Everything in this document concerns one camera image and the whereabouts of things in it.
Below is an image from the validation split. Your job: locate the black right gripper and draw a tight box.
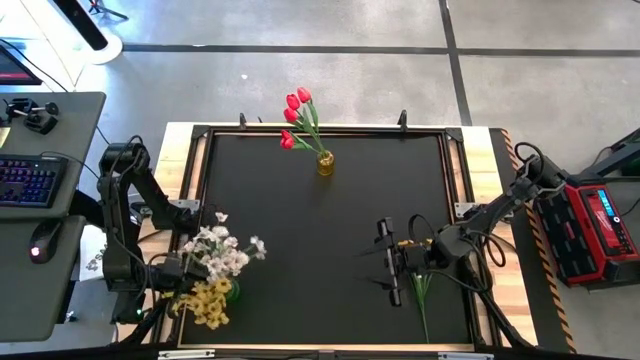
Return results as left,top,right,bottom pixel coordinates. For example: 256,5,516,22
357,217,444,308

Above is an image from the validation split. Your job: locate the yellow artificial flower bunch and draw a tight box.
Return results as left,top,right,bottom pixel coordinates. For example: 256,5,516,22
398,238,435,345
169,277,234,331

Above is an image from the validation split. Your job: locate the yellow glass vase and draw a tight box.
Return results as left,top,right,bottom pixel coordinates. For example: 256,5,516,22
316,150,336,177

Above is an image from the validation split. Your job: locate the black table mat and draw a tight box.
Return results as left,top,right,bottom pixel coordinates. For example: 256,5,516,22
202,133,469,345

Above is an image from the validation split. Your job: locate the white printed box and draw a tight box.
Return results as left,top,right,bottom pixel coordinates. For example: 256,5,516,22
78,223,109,282

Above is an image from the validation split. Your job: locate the black desk support beam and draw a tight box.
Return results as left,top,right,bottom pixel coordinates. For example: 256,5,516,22
72,189,104,229

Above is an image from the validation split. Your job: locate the black computer mouse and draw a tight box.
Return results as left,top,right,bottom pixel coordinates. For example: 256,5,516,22
27,219,63,265

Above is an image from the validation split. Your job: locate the grey workstation desk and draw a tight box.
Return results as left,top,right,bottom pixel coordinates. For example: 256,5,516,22
0,91,107,344

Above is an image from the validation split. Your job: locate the black hazard-striped floor mat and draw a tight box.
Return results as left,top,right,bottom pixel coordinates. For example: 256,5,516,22
488,127,577,355

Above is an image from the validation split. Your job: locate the black backlit keyboard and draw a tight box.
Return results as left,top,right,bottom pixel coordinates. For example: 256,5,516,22
0,153,69,209

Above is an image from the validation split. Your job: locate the red black power station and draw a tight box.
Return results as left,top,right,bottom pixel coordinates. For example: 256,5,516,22
532,182,640,290

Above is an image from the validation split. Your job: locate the black clamp tool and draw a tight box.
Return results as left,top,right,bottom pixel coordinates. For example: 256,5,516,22
2,97,60,136

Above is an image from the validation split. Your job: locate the white floor stand base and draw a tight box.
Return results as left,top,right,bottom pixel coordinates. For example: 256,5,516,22
29,0,124,66

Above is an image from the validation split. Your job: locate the black stand leg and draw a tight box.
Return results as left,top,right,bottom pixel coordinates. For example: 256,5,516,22
569,127,640,184

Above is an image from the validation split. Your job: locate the black desktop monitor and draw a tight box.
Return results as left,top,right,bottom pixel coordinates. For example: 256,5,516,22
0,38,44,86

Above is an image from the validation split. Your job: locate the black stand pole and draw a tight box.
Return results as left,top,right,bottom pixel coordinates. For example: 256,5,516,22
52,0,109,51

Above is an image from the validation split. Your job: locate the silver metal bracket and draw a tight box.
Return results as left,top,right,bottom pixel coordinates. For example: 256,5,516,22
437,352,495,360
157,349,216,360

